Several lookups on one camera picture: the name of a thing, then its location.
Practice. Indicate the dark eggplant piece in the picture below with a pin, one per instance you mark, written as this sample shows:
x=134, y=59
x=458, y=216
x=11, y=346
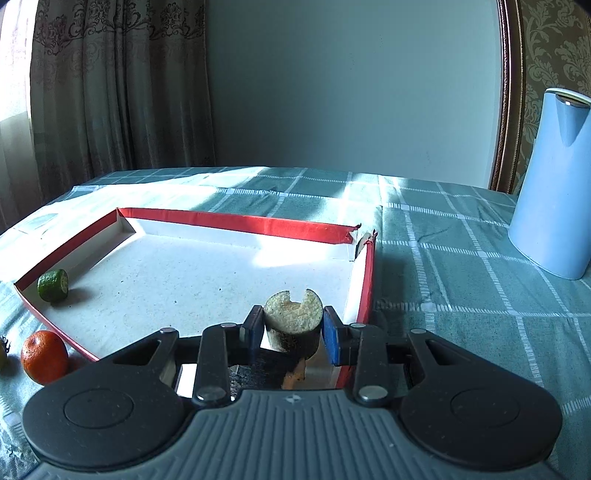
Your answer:
x=292, y=318

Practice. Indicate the orange tangerine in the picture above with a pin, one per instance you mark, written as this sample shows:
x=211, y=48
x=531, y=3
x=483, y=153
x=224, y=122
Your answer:
x=45, y=357

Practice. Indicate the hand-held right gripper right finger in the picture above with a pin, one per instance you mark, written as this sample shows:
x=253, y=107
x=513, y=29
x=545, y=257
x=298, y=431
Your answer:
x=330, y=339

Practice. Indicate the green tomato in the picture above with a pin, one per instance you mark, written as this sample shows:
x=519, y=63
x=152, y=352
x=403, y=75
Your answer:
x=2, y=355

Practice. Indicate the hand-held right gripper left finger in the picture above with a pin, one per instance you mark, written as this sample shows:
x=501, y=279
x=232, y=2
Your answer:
x=251, y=334

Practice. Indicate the green cucumber piece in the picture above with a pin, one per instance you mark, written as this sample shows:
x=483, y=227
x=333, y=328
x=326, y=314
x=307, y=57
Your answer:
x=52, y=286

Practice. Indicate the light blue kettle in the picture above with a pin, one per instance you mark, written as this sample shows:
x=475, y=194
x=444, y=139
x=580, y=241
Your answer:
x=549, y=194

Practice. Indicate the green checked tablecloth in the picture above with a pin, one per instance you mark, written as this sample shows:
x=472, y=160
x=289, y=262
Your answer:
x=461, y=277

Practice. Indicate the patterned beige curtain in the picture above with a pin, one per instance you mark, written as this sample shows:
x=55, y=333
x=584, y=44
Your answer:
x=115, y=92

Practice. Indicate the red cardboard box lid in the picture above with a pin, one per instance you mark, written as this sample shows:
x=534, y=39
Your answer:
x=184, y=258

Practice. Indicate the wooden-framed upholstered headboard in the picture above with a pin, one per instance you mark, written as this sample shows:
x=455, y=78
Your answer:
x=508, y=92

